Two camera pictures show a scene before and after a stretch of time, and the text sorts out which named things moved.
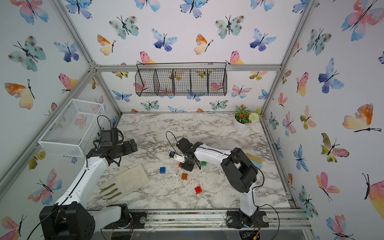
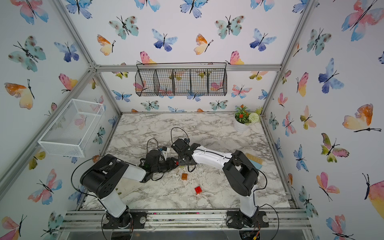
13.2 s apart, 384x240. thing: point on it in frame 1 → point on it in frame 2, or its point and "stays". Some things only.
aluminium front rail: x=201 y=221 stays
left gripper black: x=129 y=149 → x=171 y=162
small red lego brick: x=198 y=189 stays
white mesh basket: x=70 y=133 stays
